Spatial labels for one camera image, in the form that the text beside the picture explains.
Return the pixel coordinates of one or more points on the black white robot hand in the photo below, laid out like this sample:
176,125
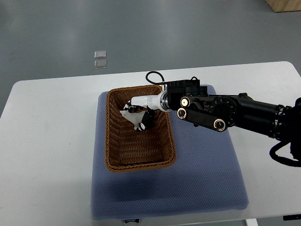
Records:
150,104

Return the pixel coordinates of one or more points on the white bear figurine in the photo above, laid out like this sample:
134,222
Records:
134,118

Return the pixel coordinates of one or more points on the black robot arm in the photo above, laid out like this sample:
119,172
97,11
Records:
193,104

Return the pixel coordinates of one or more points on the brown wicker basket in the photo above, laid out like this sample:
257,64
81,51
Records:
129,150

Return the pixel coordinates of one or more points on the upper metal floor plate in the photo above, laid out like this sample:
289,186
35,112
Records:
100,54

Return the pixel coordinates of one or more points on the blue quilted mat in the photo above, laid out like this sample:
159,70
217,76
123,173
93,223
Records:
205,177

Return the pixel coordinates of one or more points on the white table leg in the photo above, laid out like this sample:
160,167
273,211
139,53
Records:
251,222

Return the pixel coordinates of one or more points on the wooden box corner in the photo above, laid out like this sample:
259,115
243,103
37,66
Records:
284,5

